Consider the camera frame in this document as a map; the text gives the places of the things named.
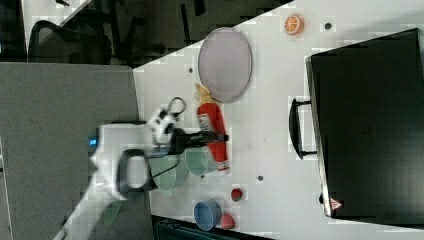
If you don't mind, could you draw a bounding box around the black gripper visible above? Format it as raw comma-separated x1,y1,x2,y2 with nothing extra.
169,128,229,154

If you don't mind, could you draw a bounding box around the red ketchup bottle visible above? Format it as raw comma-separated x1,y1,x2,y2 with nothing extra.
197,103,229,174

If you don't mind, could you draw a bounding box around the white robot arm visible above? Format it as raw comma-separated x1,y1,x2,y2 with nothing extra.
53,123,229,240

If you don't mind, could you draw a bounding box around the green strainer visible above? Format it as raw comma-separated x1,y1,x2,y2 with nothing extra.
150,147,218,195

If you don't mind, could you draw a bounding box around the yellow toy banana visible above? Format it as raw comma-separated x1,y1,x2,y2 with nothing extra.
195,83,214,104

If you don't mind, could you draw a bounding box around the red strawberry toy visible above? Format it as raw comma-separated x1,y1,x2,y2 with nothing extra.
231,188,243,202

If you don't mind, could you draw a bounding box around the blue cup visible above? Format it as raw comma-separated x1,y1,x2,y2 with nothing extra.
193,199,222,231

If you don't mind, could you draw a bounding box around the grey round plate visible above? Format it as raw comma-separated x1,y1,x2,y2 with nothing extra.
198,27,253,103

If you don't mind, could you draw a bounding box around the red toy fruit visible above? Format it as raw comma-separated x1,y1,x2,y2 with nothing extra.
221,213,235,230

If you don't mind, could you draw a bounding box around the green spatula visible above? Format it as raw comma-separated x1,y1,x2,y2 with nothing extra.
102,201,122,225

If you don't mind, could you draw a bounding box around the black office chair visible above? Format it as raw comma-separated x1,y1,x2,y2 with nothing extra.
27,20,112,65

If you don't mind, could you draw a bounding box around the orange slice toy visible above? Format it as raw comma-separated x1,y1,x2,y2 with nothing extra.
284,14,304,35

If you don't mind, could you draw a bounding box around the black cable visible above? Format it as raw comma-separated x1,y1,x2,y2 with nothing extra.
166,96,187,116

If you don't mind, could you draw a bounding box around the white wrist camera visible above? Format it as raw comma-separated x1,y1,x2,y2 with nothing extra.
147,108,178,144

